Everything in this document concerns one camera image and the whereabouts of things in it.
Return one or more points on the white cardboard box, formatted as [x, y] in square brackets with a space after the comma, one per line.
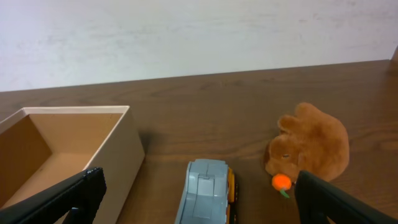
[42, 146]

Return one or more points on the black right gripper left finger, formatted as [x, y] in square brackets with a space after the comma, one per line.
[76, 198]

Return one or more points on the grey yellow toy truck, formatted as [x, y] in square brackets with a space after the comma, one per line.
[210, 194]

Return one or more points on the brown plush toy with carrot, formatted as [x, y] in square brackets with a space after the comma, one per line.
[309, 140]

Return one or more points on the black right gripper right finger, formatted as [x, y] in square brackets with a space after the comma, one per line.
[320, 202]

